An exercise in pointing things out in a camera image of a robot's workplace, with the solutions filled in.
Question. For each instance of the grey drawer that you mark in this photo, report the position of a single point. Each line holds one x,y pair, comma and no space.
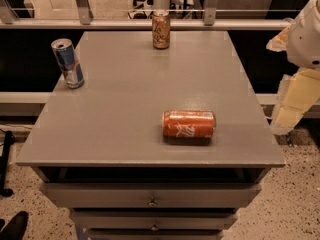
158,235
146,220
154,195

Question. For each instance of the orange soda can lying down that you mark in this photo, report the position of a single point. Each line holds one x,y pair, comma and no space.
188,123

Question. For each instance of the black pole stand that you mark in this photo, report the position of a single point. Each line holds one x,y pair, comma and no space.
8,142

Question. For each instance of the blue silver energy drink can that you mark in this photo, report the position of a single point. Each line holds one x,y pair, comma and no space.
68,62

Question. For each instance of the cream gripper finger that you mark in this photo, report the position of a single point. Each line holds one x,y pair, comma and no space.
279,42
296,95

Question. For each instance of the middle grey drawer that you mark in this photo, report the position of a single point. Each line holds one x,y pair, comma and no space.
146,220

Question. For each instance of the bottom grey drawer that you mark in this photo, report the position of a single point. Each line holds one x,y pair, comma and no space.
158,235

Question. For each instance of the grey drawer cabinet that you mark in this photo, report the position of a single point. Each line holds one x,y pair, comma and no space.
110,129

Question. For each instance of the gold orange soda can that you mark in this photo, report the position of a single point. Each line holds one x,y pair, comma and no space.
161,29

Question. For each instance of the top grey drawer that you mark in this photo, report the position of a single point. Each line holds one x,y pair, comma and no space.
154,195

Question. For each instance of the black shoe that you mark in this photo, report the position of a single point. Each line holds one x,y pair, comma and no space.
16,228

